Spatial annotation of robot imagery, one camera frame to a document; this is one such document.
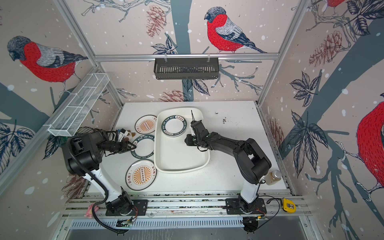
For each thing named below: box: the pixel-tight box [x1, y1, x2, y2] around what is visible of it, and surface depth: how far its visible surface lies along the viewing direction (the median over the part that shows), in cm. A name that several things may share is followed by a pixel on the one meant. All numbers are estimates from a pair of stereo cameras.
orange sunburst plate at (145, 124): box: [134, 114, 157, 135], surface depth 110 cm
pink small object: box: [84, 202, 98, 219], surface depth 72 cm
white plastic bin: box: [154, 107, 210, 174], surface depth 92 cm
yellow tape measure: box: [282, 198, 297, 214], surface depth 74 cm
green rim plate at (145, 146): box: [130, 134, 155, 159], surface depth 99 cm
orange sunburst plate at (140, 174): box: [125, 159, 158, 191], surface depth 85 cm
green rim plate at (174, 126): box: [161, 115, 188, 138], surface depth 106 cm
